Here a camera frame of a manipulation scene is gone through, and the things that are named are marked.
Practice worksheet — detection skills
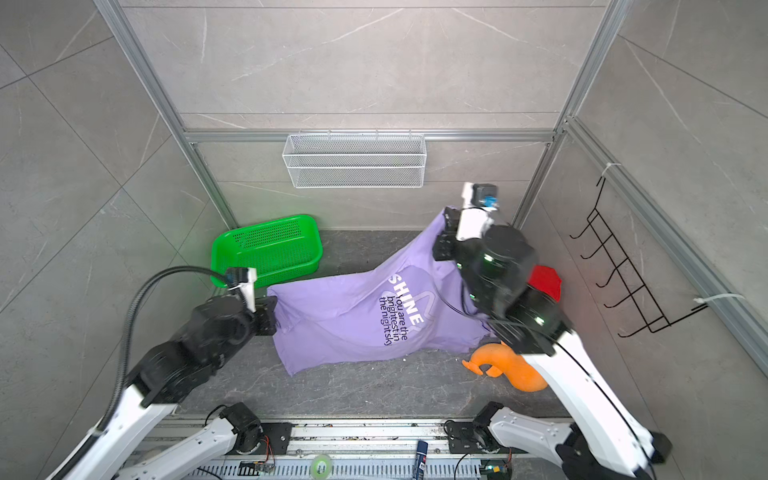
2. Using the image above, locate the purple t-shirt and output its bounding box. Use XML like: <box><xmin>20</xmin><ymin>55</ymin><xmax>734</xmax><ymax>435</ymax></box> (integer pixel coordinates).
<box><xmin>267</xmin><ymin>215</ymin><xmax>490</xmax><ymax>375</ymax></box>

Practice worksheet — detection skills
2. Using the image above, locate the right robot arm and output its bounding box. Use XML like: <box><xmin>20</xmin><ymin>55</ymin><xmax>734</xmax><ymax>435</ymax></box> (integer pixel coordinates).
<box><xmin>432</xmin><ymin>207</ymin><xmax>672</xmax><ymax>479</ymax></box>

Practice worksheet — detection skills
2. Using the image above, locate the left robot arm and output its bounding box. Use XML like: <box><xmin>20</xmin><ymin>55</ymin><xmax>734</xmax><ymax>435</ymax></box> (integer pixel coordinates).
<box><xmin>51</xmin><ymin>296</ymin><xmax>277</xmax><ymax>479</ymax></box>

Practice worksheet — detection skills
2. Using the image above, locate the green plastic basket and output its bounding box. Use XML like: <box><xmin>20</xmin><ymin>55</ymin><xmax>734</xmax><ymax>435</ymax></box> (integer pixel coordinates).
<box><xmin>211</xmin><ymin>214</ymin><xmax>323</xmax><ymax>288</ymax></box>

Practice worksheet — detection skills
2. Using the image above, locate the red folded t-shirt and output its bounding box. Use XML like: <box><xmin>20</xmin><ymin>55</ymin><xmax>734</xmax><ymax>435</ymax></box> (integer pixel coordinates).
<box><xmin>528</xmin><ymin>265</ymin><xmax>562</xmax><ymax>302</ymax></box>

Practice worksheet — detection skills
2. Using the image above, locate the orange plush toy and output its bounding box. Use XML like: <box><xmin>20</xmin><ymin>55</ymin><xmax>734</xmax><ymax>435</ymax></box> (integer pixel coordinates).
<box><xmin>462</xmin><ymin>343</ymin><xmax>548</xmax><ymax>392</ymax></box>

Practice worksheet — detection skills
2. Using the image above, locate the small electronics board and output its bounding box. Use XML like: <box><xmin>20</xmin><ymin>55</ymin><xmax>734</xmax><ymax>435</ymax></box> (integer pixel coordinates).
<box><xmin>238</xmin><ymin>461</ymin><xmax>275</xmax><ymax>477</ymax></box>

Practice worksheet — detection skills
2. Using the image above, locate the green tape roll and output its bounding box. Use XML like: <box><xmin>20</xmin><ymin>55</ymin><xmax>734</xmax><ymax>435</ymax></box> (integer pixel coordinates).
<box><xmin>310</xmin><ymin>454</ymin><xmax>333</xmax><ymax>480</ymax></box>

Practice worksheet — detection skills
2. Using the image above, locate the blue spray can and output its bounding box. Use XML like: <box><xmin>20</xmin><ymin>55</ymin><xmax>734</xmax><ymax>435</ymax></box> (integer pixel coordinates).
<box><xmin>412</xmin><ymin>440</ymin><xmax>429</xmax><ymax>480</ymax></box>

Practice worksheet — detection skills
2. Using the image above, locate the green circuit board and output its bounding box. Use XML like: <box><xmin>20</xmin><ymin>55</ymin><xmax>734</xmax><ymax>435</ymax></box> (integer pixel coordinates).
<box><xmin>480</xmin><ymin>460</ymin><xmax>513</xmax><ymax>480</ymax></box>

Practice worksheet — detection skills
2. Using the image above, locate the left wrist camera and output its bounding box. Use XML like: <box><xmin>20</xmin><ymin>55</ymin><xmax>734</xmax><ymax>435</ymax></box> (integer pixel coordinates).
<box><xmin>225</xmin><ymin>267</ymin><xmax>258</xmax><ymax>313</ymax></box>

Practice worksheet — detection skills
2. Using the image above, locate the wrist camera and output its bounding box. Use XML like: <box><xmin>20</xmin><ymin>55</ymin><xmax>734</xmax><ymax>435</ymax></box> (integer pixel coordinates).
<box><xmin>456</xmin><ymin>182</ymin><xmax>498</xmax><ymax>241</ymax></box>
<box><xmin>225</xmin><ymin>267</ymin><xmax>258</xmax><ymax>313</ymax></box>

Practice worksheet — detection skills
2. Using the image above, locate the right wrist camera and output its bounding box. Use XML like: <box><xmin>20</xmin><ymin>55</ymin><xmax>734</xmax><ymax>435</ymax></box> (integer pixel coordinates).
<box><xmin>456</xmin><ymin>182</ymin><xmax>498</xmax><ymax>241</ymax></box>

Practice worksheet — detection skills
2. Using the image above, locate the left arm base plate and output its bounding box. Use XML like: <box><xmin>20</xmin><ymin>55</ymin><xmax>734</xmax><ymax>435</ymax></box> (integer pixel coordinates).
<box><xmin>227</xmin><ymin>422</ymin><xmax>293</xmax><ymax>456</ymax></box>

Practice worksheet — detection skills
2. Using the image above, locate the black corrugated cable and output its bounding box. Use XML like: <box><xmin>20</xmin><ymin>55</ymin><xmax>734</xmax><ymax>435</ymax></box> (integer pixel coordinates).
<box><xmin>95</xmin><ymin>265</ymin><xmax>229</xmax><ymax>433</ymax></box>

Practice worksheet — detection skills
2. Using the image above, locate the white wire mesh shelf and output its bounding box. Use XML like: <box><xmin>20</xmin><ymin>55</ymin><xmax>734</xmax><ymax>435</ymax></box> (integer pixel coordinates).
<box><xmin>282</xmin><ymin>133</ymin><xmax>428</xmax><ymax>189</ymax></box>

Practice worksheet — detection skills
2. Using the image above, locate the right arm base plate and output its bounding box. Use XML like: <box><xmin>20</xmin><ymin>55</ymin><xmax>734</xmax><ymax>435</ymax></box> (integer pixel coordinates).
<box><xmin>442</xmin><ymin>420</ymin><xmax>500</xmax><ymax>454</ymax></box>

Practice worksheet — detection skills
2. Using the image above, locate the black wire hook rack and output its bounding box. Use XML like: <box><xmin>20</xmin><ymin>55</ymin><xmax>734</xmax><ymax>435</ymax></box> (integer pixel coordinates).
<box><xmin>569</xmin><ymin>177</ymin><xmax>708</xmax><ymax>339</ymax></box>

